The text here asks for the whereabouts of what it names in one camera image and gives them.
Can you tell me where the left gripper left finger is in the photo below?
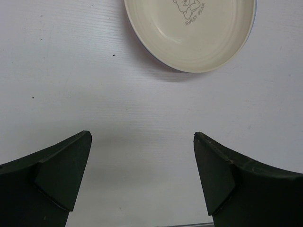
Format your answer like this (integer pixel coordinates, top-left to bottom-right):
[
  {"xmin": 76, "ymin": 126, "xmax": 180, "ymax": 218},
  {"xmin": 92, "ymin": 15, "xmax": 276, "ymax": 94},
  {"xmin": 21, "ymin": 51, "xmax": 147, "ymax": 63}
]
[{"xmin": 0, "ymin": 131, "xmax": 92, "ymax": 227}]

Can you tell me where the white plastic plate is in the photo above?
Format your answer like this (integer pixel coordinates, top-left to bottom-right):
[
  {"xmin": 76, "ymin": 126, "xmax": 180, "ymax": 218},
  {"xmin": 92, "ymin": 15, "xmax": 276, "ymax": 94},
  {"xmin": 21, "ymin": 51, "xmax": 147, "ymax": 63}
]
[{"xmin": 124, "ymin": 0, "xmax": 257, "ymax": 73}]

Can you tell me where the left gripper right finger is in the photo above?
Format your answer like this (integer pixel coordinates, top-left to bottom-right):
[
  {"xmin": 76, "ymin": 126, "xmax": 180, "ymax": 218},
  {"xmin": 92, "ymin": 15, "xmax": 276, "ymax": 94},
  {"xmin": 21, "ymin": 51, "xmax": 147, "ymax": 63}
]
[{"xmin": 194, "ymin": 132, "xmax": 303, "ymax": 227}]

